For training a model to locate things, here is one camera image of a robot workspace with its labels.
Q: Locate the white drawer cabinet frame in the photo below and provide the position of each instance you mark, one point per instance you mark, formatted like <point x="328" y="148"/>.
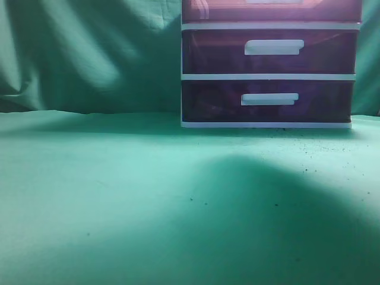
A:
<point x="255" y="99"/>

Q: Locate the purple drawer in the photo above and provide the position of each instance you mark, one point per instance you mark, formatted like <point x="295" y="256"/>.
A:
<point x="215" y="11"/>
<point x="221" y="101"/>
<point x="269" y="51"/>

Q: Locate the green cloth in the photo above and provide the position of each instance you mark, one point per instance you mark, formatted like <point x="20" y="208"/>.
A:
<point x="101" y="185"/>

